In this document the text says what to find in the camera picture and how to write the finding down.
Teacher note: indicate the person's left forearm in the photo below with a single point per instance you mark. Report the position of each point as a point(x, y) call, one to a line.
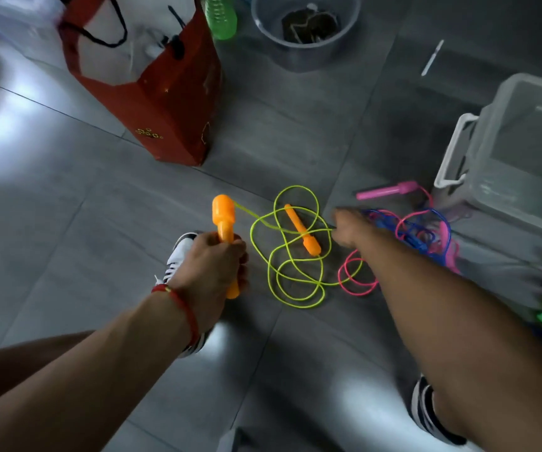
point(78, 381)

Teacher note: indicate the red paper bag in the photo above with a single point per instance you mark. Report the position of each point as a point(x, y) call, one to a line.
point(177, 112)

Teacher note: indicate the person's left shoe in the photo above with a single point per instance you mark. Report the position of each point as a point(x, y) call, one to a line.
point(179, 254)

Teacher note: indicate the person's right hand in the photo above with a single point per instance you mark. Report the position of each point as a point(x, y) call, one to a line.
point(353, 228)

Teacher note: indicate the person's right forearm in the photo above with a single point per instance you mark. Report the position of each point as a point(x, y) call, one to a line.
point(478, 353)

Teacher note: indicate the person's leg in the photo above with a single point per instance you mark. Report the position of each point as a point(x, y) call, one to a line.
point(445, 414)
point(26, 362)

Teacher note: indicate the person's right leg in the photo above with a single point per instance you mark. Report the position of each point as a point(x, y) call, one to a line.
point(445, 414)

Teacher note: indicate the person's shoe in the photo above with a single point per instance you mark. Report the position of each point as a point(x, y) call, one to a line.
point(421, 404)
point(179, 254)

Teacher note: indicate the grey plastic stool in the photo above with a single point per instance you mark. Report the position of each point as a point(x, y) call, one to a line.
point(231, 442)

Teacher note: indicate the grey plastic basin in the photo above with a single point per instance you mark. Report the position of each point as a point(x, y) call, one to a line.
point(271, 47)

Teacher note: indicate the green spray bottle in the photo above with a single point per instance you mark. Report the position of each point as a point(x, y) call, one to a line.
point(220, 16)

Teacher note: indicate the white marker pen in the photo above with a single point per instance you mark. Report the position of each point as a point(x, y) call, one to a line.
point(432, 58)

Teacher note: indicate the person's left leg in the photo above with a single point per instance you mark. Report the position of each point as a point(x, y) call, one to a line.
point(26, 362)

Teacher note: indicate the person's left hand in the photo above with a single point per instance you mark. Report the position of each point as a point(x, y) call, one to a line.
point(205, 282)

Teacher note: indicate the person's right shoe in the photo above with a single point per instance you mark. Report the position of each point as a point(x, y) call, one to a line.
point(421, 404)

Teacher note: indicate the grey plastic storage bin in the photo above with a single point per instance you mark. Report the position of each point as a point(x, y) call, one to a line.
point(525, 160)

